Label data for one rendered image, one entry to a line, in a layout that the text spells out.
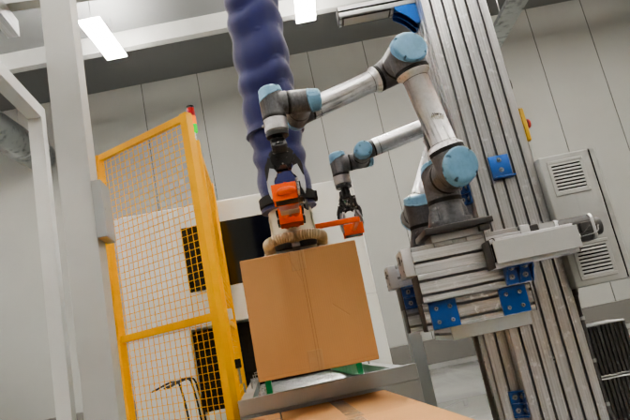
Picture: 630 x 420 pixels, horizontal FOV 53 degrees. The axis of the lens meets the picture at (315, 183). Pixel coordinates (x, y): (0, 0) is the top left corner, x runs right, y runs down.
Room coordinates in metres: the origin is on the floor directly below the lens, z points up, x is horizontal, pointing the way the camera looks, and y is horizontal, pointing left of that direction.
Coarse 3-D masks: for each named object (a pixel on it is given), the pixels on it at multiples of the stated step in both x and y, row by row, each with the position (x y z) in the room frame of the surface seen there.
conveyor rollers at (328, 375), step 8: (304, 376) 4.63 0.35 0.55; (312, 376) 4.37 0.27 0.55; (320, 376) 4.19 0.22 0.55; (328, 376) 4.02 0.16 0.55; (336, 376) 3.84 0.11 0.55; (344, 376) 3.67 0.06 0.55; (264, 384) 4.59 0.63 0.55; (272, 384) 4.34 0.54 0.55; (280, 384) 4.16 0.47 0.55; (288, 384) 3.99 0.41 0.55; (296, 384) 3.82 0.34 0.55; (304, 384) 3.65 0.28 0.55; (264, 392) 3.71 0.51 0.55
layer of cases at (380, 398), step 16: (336, 400) 2.44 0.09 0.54; (352, 400) 2.32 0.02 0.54; (368, 400) 2.21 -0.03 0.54; (384, 400) 2.12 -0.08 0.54; (400, 400) 2.03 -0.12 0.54; (416, 400) 1.95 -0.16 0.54; (272, 416) 2.34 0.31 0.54; (288, 416) 2.24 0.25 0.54; (304, 416) 2.14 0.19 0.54; (320, 416) 2.05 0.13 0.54; (336, 416) 1.97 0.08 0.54; (352, 416) 1.89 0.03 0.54; (368, 416) 1.82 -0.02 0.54; (384, 416) 1.75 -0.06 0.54; (400, 416) 1.69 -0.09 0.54; (416, 416) 1.63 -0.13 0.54; (432, 416) 1.58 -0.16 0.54; (448, 416) 1.53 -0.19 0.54; (464, 416) 1.49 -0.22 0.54
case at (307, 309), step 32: (288, 256) 2.13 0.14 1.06; (320, 256) 2.14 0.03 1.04; (352, 256) 2.14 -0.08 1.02; (256, 288) 2.12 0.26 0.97; (288, 288) 2.13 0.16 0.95; (320, 288) 2.14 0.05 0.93; (352, 288) 2.14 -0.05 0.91; (256, 320) 2.12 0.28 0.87; (288, 320) 2.13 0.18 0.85; (320, 320) 2.13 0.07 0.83; (352, 320) 2.14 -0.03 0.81; (256, 352) 2.12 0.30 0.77; (288, 352) 2.13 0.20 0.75; (320, 352) 2.13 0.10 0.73; (352, 352) 2.14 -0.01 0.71
